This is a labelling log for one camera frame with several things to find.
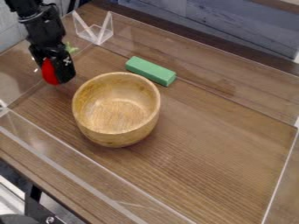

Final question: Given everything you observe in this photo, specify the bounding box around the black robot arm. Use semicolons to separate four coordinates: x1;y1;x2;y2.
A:
4;0;76;85

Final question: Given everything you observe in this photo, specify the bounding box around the clear acrylic stand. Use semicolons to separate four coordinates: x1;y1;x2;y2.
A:
70;11;113;46

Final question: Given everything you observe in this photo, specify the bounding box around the green rectangular block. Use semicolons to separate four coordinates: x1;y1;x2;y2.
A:
125;56;176;87

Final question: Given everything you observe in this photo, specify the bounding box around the wooden bowl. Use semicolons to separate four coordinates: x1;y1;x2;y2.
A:
70;72;161;148

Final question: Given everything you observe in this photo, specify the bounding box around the black table leg frame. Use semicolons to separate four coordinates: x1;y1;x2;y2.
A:
24;185;65;224

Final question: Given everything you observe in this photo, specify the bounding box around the red plush fruit green stem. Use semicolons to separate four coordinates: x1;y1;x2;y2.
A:
41;43;76;85

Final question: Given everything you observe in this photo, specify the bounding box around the clear acrylic tray wall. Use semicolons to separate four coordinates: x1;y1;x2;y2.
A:
0;101;195;224

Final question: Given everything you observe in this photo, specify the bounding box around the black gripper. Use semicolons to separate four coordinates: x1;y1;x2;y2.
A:
22;3;76;84

